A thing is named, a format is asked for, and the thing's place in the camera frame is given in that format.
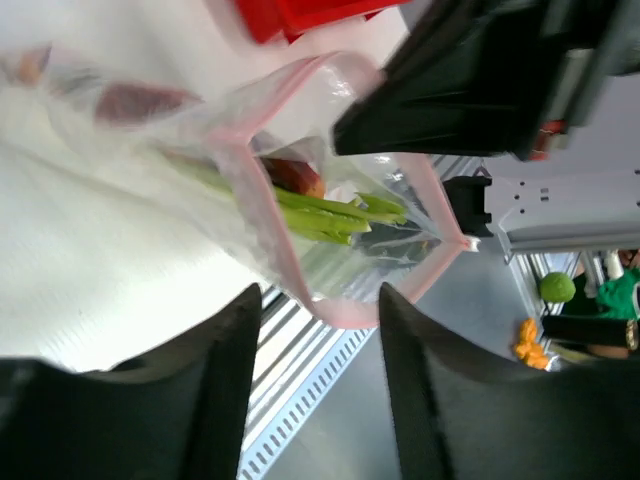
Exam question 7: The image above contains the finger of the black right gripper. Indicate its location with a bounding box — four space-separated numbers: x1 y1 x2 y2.
333 1 565 156

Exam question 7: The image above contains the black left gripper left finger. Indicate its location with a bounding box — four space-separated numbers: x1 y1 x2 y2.
1 285 262 479

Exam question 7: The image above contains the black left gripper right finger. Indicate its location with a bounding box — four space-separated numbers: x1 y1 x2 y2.
378 285 639 479

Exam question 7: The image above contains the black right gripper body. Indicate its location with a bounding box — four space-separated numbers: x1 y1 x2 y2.
514 1 639 160

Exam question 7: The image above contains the green white celery stalk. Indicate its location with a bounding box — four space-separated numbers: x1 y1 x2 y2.
163 150 408 245

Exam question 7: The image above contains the clear pink zip top bag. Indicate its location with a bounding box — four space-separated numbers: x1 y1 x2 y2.
1 45 477 329

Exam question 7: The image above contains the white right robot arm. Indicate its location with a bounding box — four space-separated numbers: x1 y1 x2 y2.
333 1 639 253

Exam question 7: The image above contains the orange toy fruit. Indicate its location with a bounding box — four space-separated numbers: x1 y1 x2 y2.
513 318 549 370

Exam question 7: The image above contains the green round toy fruit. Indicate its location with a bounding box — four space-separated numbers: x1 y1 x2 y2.
538 272 576 304

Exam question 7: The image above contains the red plastic tray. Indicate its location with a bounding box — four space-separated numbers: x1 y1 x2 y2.
232 0 405 44

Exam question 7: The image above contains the slotted grey cable duct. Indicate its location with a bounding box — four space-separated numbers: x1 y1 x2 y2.
237 322 373 479

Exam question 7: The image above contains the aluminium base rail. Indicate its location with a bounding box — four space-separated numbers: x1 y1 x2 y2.
253 292 321 388

